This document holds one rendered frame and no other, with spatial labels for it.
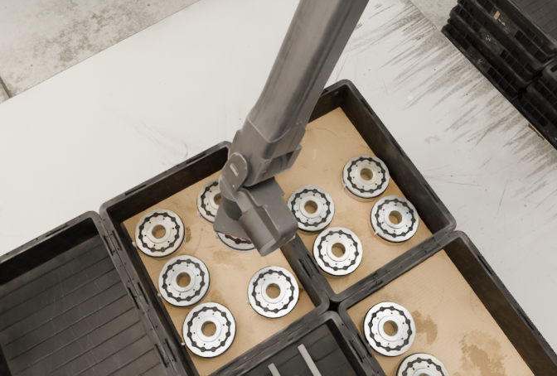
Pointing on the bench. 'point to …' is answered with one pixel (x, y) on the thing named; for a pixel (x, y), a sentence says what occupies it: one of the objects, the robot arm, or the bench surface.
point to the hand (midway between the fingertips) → (243, 218)
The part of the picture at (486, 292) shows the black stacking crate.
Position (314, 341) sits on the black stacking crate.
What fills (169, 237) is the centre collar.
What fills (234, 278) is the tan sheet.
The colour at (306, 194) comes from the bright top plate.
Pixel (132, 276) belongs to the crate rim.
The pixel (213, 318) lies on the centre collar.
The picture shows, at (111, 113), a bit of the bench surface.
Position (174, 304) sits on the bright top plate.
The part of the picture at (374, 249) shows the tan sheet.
